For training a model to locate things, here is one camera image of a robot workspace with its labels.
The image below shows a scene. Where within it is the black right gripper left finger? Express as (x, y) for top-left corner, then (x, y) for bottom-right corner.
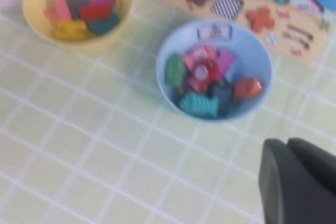
(258, 137), (336, 224)

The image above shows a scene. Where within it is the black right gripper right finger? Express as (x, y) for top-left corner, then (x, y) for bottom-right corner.
(287, 137), (336, 167)

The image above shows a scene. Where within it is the red fish peg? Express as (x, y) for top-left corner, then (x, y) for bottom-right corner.
(187, 60), (220, 93)

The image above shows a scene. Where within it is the light blue plastic bowl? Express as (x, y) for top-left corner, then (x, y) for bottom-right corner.
(155, 19), (274, 125)

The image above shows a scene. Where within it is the orange plus sign piece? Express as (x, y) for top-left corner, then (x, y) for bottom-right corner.
(246, 7), (276, 34)

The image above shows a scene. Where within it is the blue wooden puzzle board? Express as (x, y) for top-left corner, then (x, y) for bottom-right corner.
(97, 0), (336, 68)

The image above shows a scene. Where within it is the paper label on blue bowl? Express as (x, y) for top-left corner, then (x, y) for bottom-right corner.
(196, 24), (234, 41)

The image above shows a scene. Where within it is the teal heart piece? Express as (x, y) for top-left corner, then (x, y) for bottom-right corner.
(88, 11), (121, 36)

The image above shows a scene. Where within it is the red shape piece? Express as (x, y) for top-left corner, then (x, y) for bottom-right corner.
(80, 5), (110, 22)

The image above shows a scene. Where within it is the yellow equals sign piece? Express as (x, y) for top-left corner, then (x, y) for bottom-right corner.
(55, 20), (89, 40)

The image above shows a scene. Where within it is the grey shape piece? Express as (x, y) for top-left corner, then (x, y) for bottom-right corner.
(64, 0), (90, 20)

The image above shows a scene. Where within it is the pink greater-than sign piece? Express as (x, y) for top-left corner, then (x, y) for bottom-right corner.
(44, 0), (74, 23)

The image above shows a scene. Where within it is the yellow plastic bowl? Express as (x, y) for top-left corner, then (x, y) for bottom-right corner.
(22, 0), (135, 55)

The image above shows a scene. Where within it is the orange wooden fish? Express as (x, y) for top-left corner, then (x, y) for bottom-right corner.
(232, 77), (265, 102)

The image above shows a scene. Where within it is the navy wooden fish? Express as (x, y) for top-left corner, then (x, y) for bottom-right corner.
(208, 79), (235, 116)

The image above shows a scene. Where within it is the magenta striped wooden fish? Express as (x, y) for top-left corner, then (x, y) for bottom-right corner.
(215, 48), (237, 81)

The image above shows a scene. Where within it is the teal striped wooden fish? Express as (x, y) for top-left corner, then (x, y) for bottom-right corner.
(180, 92), (221, 119)

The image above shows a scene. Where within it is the pink wooden fish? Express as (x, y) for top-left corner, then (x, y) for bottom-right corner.
(183, 46), (215, 68)

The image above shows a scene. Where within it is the green wooden fish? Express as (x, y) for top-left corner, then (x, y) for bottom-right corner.
(164, 53), (187, 89)

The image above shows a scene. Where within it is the green checked tablecloth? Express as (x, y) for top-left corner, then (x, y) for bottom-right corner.
(0, 0), (336, 224)

